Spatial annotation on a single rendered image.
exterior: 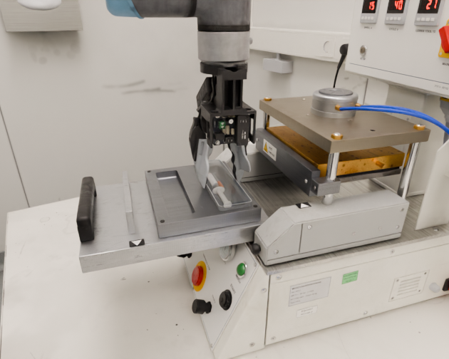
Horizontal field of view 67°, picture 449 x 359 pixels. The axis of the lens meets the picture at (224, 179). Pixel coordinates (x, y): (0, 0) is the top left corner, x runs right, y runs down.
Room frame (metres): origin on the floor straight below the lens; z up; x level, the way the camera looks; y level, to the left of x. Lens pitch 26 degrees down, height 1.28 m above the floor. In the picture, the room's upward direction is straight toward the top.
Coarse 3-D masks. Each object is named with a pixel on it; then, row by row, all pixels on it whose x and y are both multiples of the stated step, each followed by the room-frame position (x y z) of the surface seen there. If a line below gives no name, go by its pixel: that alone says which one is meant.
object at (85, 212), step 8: (88, 184) 0.52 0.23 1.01; (80, 192) 0.50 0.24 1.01; (88, 192) 0.49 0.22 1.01; (96, 192) 0.56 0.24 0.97; (80, 200) 0.47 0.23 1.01; (88, 200) 0.47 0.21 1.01; (80, 208) 0.44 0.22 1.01; (88, 208) 0.44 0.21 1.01; (80, 216) 0.42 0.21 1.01; (88, 216) 0.42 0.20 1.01; (80, 224) 0.41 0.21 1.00; (88, 224) 0.42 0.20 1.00; (80, 232) 0.41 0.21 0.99; (88, 232) 0.41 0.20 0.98; (80, 240) 0.41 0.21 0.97; (88, 240) 0.41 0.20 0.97
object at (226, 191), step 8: (208, 160) 0.64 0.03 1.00; (216, 160) 0.64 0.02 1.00; (216, 168) 0.60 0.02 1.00; (224, 168) 0.60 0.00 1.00; (208, 176) 0.56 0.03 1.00; (216, 176) 0.56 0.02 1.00; (224, 176) 0.56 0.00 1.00; (232, 176) 0.56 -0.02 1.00; (208, 184) 0.53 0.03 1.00; (216, 184) 0.53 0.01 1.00; (224, 184) 0.53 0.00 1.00; (232, 184) 0.53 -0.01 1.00; (216, 192) 0.50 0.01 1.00; (224, 192) 0.50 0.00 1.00; (232, 192) 0.50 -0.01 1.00; (240, 192) 0.50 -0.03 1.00; (224, 200) 0.47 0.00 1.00; (232, 200) 0.47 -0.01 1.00; (240, 200) 0.47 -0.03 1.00; (248, 200) 0.47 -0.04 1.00
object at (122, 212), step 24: (120, 192) 0.56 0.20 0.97; (144, 192) 0.56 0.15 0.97; (96, 216) 0.48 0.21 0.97; (120, 216) 0.48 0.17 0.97; (144, 216) 0.48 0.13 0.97; (264, 216) 0.48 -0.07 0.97; (96, 240) 0.42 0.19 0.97; (120, 240) 0.42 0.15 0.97; (144, 240) 0.42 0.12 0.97; (168, 240) 0.42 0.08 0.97; (192, 240) 0.42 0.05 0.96; (216, 240) 0.43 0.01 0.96; (240, 240) 0.45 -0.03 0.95; (96, 264) 0.38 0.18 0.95; (120, 264) 0.39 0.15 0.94
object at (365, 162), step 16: (272, 128) 0.68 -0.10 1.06; (288, 128) 0.68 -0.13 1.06; (288, 144) 0.59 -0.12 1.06; (304, 144) 0.59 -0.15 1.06; (320, 160) 0.51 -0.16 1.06; (352, 160) 0.51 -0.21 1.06; (368, 160) 0.52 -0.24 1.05; (384, 160) 0.53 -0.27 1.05; (400, 160) 0.54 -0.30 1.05; (320, 176) 0.49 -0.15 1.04; (336, 176) 0.51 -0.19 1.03; (352, 176) 0.51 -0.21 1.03; (368, 176) 0.52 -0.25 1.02; (384, 176) 0.53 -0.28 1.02
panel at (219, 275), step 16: (192, 256) 0.60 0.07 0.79; (208, 256) 0.55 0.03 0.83; (240, 256) 0.46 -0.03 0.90; (208, 272) 0.52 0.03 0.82; (224, 272) 0.48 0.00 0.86; (192, 288) 0.53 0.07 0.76; (208, 288) 0.49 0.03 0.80; (224, 288) 0.45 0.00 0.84; (240, 288) 0.42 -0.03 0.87; (208, 320) 0.44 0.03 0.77; (224, 320) 0.41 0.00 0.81; (208, 336) 0.42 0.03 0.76
